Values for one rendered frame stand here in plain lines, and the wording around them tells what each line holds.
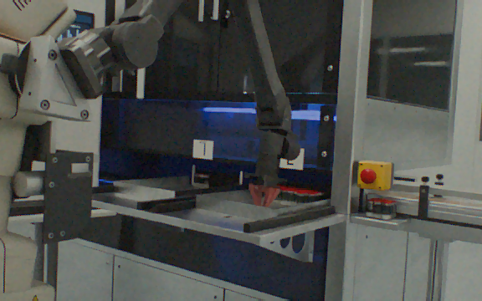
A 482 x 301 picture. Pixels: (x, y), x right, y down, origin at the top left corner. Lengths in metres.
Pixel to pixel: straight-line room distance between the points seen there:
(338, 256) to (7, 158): 0.90
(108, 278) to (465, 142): 4.64
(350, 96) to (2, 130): 0.88
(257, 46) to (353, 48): 0.33
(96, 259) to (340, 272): 1.07
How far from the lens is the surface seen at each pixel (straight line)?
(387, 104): 1.62
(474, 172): 6.03
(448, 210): 1.45
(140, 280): 1.98
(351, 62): 1.43
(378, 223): 1.40
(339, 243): 1.45
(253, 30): 1.19
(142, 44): 0.89
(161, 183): 1.76
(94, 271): 2.19
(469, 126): 6.03
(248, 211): 1.27
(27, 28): 0.96
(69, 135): 1.91
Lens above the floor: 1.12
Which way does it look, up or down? 3 degrees down
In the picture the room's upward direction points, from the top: 3 degrees clockwise
